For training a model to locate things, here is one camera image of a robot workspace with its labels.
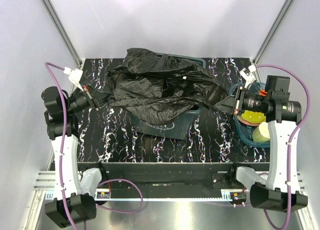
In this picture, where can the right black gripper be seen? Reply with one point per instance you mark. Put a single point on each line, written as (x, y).
(231, 104)

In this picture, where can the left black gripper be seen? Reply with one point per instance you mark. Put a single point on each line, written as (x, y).
(98, 98)

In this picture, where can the dark green trash bin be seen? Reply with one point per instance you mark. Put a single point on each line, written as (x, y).
(177, 129)

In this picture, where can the black trash bag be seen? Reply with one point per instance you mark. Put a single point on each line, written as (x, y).
(157, 89)

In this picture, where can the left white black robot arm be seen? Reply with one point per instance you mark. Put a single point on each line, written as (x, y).
(74, 189)

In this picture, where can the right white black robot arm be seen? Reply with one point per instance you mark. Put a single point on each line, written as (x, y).
(281, 190)

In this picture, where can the pink plastic plate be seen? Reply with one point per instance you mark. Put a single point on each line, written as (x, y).
(248, 123)

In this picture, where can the yellow plastic plate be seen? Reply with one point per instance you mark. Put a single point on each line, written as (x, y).
(253, 117)

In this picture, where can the blue transparent plastic tray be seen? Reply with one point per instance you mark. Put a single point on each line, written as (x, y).
(244, 130)

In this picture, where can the orange plastic cup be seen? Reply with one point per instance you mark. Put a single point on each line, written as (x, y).
(262, 92)

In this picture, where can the black marble pattern mat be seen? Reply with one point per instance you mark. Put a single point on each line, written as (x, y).
(108, 135)

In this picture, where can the light green mug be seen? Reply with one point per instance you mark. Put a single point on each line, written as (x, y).
(261, 133)

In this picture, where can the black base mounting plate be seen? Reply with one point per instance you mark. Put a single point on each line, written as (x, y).
(206, 175)

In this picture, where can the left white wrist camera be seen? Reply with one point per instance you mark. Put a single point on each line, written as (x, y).
(74, 76)

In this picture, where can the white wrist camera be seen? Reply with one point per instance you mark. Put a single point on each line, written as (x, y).
(248, 75)
(74, 76)

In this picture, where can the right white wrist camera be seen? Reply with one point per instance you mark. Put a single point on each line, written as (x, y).
(248, 75)

